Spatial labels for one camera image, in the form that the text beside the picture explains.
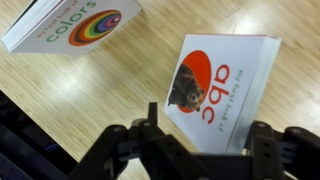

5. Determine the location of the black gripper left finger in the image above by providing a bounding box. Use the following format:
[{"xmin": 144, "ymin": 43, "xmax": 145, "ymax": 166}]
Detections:
[{"xmin": 131, "ymin": 102, "xmax": 158, "ymax": 127}]

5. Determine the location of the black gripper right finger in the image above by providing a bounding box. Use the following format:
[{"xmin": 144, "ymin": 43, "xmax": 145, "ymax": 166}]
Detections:
[{"xmin": 246, "ymin": 121, "xmax": 320, "ymax": 180}]

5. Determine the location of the white abc board book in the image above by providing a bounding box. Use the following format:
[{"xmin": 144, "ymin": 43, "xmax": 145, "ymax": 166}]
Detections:
[{"xmin": 164, "ymin": 34, "xmax": 281, "ymax": 154}]

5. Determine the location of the white colors board book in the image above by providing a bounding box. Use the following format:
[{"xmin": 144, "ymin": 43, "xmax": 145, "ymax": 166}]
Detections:
[{"xmin": 1, "ymin": 0, "xmax": 142, "ymax": 54}]

